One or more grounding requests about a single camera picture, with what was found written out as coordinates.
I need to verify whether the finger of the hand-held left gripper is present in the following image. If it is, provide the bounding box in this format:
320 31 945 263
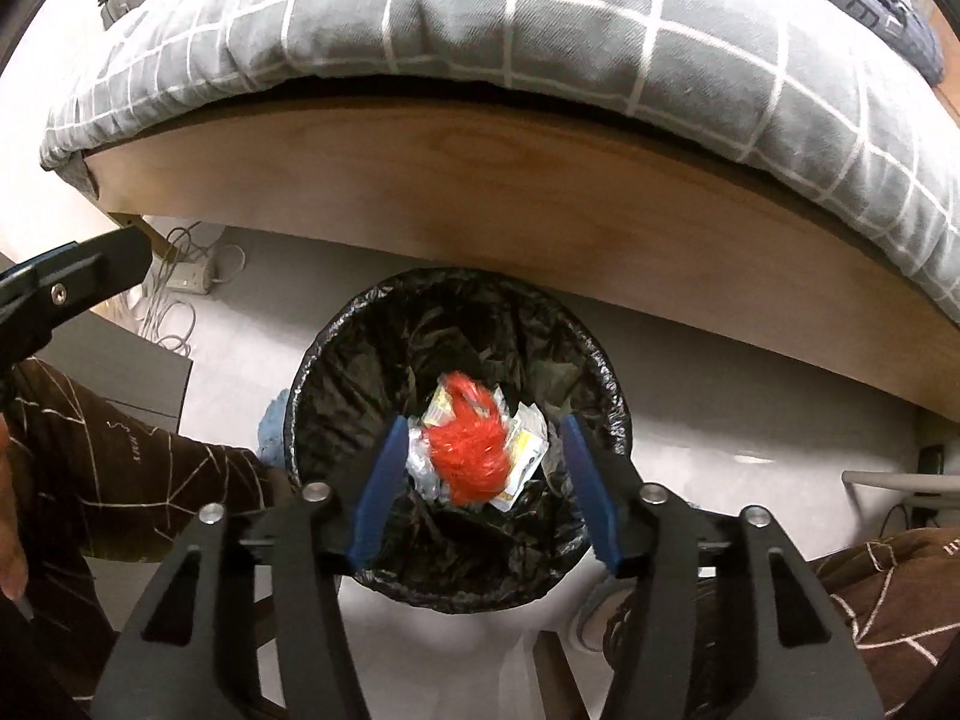
0 225 155 370

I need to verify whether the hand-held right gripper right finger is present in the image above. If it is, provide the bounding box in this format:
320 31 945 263
559 412 886 720

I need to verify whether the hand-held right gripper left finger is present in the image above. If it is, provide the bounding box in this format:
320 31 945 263
94 412 412 720

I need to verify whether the yellow white snack wrapper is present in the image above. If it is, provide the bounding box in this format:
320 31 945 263
491 401 548 505

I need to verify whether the red plastic bag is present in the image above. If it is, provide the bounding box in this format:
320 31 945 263
426 373 511 507

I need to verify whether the round bin with black bag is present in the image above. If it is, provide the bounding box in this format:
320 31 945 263
287 266 631 612

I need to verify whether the person's left hand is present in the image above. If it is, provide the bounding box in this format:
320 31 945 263
0 416 31 601

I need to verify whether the clear plastic wrapper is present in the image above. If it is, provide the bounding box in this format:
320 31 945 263
405 420 451 500

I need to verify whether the person's left leg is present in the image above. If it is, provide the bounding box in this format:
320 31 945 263
0 358 297 691

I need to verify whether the person's leg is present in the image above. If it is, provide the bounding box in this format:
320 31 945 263
604 529 960 720
0 358 297 691

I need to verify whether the person's right leg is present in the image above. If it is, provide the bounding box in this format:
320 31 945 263
604 529 960 720

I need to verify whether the grey checked duvet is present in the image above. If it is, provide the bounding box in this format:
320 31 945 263
37 0 960 282

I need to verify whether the dark blue cloth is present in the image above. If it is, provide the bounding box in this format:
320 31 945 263
731 0 946 87

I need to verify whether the white power strip with cables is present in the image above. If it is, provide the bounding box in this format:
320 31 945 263
127 221 245 353

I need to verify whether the wooden bed frame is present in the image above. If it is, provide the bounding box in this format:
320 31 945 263
86 94 960 421

